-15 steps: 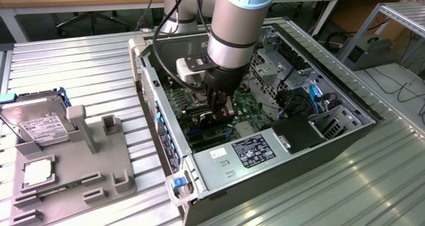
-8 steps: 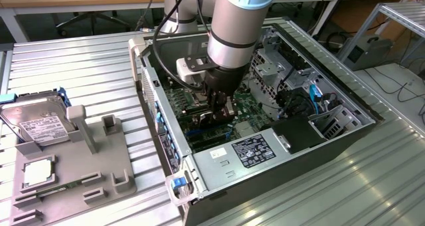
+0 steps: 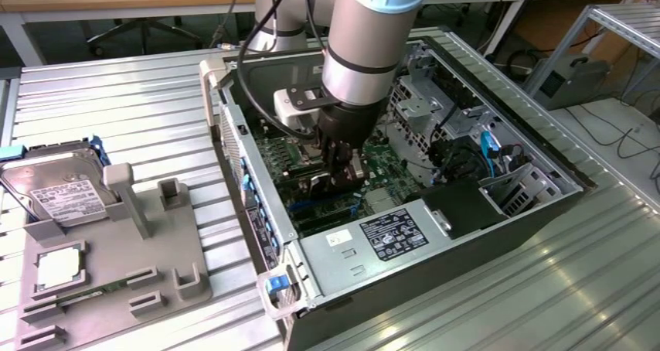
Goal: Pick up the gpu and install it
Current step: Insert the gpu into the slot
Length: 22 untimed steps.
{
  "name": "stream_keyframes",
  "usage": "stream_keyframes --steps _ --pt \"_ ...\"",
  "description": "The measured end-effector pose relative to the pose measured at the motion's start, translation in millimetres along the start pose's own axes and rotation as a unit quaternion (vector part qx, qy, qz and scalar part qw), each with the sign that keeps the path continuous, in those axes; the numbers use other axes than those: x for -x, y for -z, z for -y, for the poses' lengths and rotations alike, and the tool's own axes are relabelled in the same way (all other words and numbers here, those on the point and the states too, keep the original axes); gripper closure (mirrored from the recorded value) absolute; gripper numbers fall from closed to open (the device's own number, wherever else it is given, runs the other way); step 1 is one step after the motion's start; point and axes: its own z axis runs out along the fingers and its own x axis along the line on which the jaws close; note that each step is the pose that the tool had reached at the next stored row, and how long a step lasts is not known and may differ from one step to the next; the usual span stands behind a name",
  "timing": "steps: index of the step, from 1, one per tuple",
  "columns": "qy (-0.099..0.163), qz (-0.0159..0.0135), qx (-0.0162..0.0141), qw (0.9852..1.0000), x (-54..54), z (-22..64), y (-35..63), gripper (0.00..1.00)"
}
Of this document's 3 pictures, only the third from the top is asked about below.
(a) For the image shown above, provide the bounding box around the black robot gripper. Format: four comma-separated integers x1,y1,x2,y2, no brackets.
314,102,383,153

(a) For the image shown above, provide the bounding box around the CPU socket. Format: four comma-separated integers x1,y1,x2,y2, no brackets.
295,140,323,165

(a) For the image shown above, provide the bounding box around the green motherboard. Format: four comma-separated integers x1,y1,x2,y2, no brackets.
250,122,430,238

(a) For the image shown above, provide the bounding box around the metal drive cage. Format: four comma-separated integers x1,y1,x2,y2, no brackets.
383,43,498,182

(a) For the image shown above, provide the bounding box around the silver chipset heatsink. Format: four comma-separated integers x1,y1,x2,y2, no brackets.
362,190,402,215

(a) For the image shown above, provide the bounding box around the long black expansion slot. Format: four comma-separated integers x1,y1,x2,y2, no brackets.
293,206,355,225
298,213,361,234

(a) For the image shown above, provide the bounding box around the black plastic shroud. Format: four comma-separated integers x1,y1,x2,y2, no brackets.
419,180,509,240

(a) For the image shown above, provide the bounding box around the grey power supply unit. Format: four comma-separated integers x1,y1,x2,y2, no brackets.
297,202,455,302

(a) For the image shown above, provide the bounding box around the metal disk bay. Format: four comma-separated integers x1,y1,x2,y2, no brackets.
477,161,583,217

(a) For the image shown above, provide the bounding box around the open black PC case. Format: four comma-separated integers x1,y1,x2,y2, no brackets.
197,35,594,351

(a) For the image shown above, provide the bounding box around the brown wooden panel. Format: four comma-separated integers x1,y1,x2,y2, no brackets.
511,0,638,64

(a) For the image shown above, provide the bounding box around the grey box device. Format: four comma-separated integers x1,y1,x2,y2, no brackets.
534,55,611,111

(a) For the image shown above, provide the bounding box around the black office chair base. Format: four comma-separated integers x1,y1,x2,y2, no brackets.
83,16,205,56

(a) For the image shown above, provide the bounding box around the grey plastic parts rack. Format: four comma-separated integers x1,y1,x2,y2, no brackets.
14,164,215,351

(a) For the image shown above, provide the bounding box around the silver hard disk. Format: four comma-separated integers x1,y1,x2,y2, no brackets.
0,148,114,229

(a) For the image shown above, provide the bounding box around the blue disk carrier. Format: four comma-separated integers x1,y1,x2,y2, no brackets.
0,135,111,169

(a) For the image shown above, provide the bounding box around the green RAM stick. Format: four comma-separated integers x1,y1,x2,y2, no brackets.
55,281,129,309

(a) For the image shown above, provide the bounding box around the silver CPU chip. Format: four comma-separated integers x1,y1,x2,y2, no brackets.
34,249,86,290

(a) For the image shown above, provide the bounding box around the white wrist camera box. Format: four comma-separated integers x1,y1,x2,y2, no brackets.
270,87,337,132

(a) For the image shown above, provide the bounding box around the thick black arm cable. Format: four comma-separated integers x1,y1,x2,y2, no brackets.
237,0,318,140

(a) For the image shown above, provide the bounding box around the black power wire bundle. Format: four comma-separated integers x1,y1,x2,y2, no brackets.
430,140,485,184

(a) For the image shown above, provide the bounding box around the blue SATA wire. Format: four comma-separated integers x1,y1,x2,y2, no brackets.
478,131,503,180

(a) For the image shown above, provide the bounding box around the hanging cable with plug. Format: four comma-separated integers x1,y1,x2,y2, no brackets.
207,0,242,53

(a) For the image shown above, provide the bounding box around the aluminium frame table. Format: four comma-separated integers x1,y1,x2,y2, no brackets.
519,3,660,109

